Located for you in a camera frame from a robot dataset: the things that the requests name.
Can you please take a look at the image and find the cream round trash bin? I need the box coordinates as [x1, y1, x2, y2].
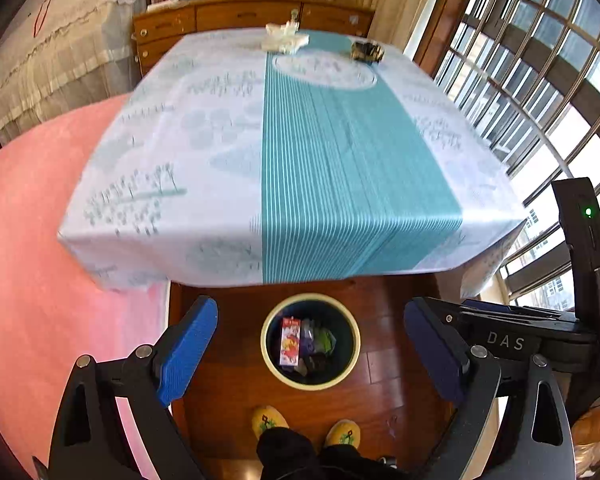
[260, 294, 361, 391]

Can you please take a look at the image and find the pink bed cover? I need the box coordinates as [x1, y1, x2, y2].
[0, 97, 168, 476]

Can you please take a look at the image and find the teal and white tablecloth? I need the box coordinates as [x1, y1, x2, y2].
[58, 28, 526, 289]

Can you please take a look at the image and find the white lace cover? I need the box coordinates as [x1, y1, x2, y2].
[0, 0, 146, 144]

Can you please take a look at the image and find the green paper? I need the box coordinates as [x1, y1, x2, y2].
[313, 327, 337, 356]

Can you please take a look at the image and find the metal window grille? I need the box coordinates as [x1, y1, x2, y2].
[434, 0, 600, 311]

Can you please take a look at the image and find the black gold crumpled wrapper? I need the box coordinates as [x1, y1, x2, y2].
[350, 41, 385, 64]

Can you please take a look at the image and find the right yellow slipper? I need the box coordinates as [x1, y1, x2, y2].
[324, 419, 361, 448]

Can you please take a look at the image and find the white purple small box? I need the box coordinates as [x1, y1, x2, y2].
[300, 320, 315, 358]

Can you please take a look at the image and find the wooden dresser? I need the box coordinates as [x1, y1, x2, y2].
[133, 0, 375, 75]

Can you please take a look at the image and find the white crumpled plastic bag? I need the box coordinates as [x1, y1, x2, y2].
[261, 21, 310, 55]

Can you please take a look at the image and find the strawberry cartoon carton box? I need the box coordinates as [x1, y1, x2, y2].
[278, 318, 301, 367]

